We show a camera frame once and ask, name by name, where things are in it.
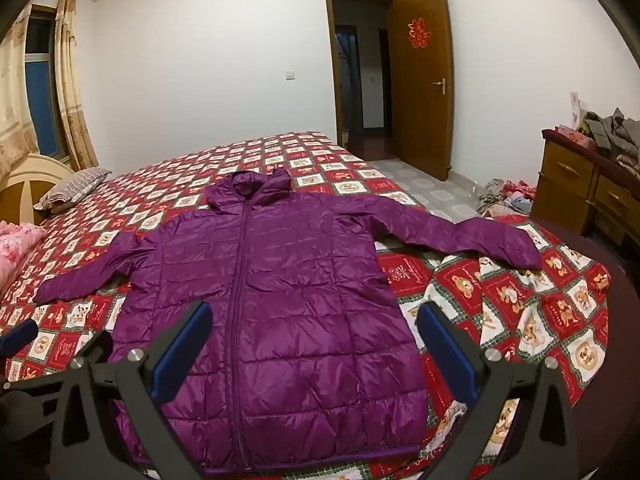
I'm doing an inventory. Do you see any striped pillow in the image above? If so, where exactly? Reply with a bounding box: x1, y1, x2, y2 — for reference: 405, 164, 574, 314
34, 167, 113, 211

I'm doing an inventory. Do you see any pink floral blanket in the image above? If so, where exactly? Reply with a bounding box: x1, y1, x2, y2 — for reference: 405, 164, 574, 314
0, 220, 48, 301

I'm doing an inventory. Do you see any wooden dresser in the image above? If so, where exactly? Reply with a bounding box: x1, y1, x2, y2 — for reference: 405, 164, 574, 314
530, 129, 640, 248

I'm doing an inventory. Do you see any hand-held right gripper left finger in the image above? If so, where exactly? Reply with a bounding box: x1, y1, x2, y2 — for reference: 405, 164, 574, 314
50, 301, 214, 480

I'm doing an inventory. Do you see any red paper door decoration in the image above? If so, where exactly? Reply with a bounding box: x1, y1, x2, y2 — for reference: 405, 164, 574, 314
407, 19, 432, 48

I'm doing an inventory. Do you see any pile of clothes on dresser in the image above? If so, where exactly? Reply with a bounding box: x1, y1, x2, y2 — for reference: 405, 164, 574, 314
575, 107, 640, 181

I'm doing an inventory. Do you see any cream wooden headboard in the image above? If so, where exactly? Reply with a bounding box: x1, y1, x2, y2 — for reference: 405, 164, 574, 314
0, 154, 76, 226

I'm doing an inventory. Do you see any brown wooden door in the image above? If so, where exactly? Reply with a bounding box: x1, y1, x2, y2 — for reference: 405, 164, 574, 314
387, 0, 456, 181

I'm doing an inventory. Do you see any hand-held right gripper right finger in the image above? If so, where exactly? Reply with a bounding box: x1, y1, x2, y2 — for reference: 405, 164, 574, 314
414, 301, 583, 480

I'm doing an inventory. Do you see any window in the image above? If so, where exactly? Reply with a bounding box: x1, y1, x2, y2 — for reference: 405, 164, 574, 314
22, 7, 66, 161

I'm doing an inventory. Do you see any purple down jacket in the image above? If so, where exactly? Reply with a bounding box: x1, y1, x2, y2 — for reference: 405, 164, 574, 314
32, 167, 543, 473

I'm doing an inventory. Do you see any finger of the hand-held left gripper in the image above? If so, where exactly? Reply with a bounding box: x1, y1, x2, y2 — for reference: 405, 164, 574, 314
0, 319, 39, 359
2, 330, 116, 397

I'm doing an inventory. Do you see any bed with red printed sheet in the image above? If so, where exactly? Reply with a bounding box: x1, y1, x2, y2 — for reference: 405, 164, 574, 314
0, 131, 613, 480

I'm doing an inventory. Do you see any pile of clothes on floor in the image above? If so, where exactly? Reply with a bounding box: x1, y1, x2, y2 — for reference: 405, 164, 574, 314
477, 177, 538, 218

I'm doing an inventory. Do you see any brown door frame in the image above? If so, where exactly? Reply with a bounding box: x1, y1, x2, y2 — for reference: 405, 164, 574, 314
324, 0, 401, 161

